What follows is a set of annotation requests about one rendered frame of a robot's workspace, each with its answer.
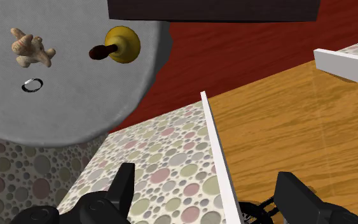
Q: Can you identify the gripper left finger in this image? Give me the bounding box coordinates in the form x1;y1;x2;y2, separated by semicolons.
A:
10;162;135;224

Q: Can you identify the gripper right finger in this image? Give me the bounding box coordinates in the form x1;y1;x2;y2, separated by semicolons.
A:
273;171;358;224

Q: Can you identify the round grey table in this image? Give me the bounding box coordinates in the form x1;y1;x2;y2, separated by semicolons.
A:
0;0;174;148

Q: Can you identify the beige animal figure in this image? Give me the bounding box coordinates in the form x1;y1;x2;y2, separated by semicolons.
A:
10;27;57;68

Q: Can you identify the small black and silver ring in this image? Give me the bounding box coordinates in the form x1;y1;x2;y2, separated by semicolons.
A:
21;78;44;93

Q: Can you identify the yellow bell with dark handle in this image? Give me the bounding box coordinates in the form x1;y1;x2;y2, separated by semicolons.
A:
88;25;142;64

